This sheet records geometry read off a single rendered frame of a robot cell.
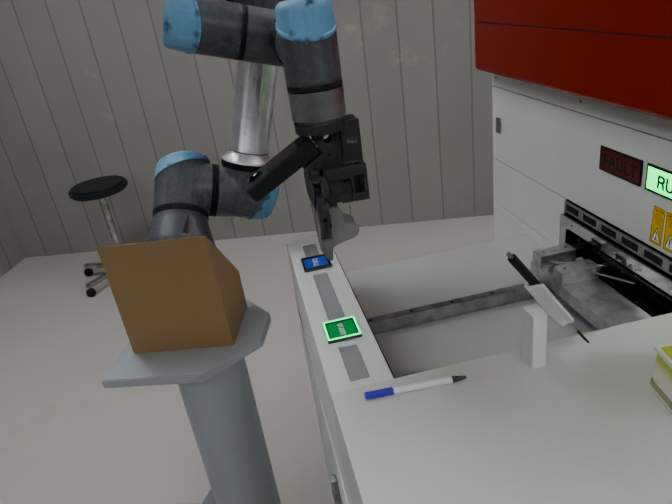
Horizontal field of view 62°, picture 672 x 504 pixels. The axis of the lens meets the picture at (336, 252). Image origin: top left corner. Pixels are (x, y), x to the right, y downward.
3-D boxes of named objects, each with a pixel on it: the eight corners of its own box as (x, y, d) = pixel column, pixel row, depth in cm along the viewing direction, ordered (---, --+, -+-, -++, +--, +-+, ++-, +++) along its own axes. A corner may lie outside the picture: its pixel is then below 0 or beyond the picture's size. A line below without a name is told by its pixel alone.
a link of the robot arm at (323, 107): (291, 97, 71) (284, 88, 78) (296, 132, 73) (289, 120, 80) (348, 87, 72) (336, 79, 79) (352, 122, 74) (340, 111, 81)
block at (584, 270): (588, 270, 113) (589, 257, 112) (599, 278, 110) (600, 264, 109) (552, 278, 113) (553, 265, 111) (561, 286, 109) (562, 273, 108)
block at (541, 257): (566, 254, 121) (567, 242, 119) (575, 261, 118) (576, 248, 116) (532, 262, 120) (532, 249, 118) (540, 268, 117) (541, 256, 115)
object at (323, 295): (334, 286, 134) (325, 233, 128) (403, 453, 85) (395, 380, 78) (295, 294, 133) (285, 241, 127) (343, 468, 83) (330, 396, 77)
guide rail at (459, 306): (579, 282, 121) (579, 270, 120) (584, 287, 119) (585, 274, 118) (356, 333, 115) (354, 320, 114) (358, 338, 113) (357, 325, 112)
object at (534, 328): (557, 346, 80) (561, 264, 74) (572, 362, 76) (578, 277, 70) (517, 356, 79) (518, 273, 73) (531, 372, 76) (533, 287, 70)
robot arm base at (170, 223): (126, 250, 111) (129, 205, 114) (164, 272, 124) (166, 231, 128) (196, 240, 108) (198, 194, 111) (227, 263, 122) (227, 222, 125)
